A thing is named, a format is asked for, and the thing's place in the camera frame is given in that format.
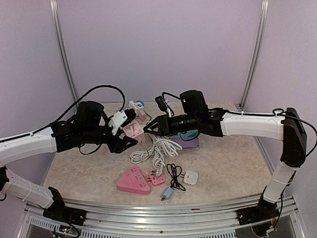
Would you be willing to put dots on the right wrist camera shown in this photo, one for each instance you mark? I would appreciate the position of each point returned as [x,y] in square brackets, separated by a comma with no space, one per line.
[164,106]

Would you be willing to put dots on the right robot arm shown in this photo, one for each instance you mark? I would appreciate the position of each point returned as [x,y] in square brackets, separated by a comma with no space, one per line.
[281,125]

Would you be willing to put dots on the white cube socket adapter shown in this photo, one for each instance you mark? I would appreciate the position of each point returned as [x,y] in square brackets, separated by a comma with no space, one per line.
[137,106]

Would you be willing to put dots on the light blue plug adapter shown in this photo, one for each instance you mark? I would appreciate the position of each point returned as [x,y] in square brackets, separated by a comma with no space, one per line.
[167,193]

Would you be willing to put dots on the white plug adapter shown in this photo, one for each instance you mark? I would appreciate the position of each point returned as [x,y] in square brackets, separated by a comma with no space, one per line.
[190,178]

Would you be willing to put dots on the purple power strip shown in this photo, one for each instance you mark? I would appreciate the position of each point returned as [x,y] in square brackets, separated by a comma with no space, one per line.
[192,143]

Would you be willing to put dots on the pink square plug adapter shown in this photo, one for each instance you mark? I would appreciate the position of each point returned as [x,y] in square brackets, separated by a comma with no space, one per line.
[156,181]

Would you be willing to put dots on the teal power strip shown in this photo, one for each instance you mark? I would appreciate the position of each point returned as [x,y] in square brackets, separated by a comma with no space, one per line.
[186,136]

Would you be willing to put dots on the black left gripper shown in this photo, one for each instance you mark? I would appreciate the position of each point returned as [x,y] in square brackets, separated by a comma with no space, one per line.
[119,146]

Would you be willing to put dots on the white charger plug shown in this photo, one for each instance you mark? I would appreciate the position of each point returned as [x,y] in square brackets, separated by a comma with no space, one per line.
[131,103]

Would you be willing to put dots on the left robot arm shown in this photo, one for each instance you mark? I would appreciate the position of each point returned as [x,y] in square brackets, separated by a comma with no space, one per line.
[27,145]

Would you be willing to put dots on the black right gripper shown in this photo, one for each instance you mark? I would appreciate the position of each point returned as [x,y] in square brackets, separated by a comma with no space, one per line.
[160,123]

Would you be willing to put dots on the pink triangular power strip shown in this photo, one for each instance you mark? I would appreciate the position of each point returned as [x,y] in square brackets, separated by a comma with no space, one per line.
[133,181]

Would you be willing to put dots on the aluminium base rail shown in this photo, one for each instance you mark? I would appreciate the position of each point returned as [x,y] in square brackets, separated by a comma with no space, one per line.
[197,220]

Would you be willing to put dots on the aluminium frame post right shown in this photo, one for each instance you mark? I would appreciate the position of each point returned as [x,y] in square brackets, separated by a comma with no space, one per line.
[256,53]

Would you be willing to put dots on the pink cube socket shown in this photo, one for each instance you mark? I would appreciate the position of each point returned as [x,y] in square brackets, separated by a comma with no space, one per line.
[135,131]

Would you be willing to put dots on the blue plug on cube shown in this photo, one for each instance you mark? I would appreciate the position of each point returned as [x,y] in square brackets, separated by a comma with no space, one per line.
[141,102]

